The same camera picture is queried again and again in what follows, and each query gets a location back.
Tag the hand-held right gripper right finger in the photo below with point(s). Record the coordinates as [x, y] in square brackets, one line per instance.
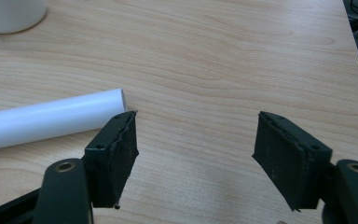
[287, 161]

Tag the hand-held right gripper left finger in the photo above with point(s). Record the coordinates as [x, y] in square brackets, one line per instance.
[110, 161]

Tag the white plastic tube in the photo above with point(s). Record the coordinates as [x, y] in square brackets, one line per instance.
[46, 118]

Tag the white cup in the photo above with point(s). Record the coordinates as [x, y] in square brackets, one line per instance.
[11, 14]

